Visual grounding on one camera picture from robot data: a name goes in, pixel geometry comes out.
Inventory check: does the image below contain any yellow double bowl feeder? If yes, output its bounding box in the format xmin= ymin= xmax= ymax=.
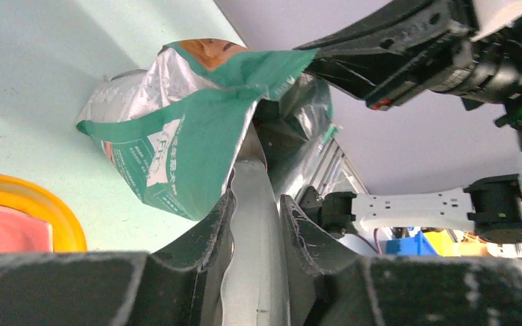
xmin=0 ymin=175 xmax=88 ymax=252

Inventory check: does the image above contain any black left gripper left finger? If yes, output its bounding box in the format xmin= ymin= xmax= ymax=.
xmin=0 ymin=192 xmax=235 ymax=325

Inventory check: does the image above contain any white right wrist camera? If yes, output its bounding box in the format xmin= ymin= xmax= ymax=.
xmin=470 ymin=0 xmax=522 ymax=42

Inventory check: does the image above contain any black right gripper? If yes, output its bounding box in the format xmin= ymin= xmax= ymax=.
xmin=298 ymin=1 xmax=476 ymax=111

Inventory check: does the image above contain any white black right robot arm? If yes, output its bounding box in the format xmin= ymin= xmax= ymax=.
xmin=302 ymin=1 xmax=522 ymax=243

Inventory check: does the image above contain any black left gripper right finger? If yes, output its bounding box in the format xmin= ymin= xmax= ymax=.
xmin=280 ymin=195 xmax=522 ymax=325

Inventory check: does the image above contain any clear plastic food scoop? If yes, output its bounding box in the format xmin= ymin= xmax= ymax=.
xmin=220 ymin=126 xmax=290 ymax=325

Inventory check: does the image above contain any green white pet food bag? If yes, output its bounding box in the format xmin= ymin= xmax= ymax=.
xmin=75 ymin=39 xmax=333 ymax=221

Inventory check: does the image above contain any pink cat ear bowl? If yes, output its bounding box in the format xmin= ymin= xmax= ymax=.
xmin=0 ymin=206 xmax=53 ymax=253

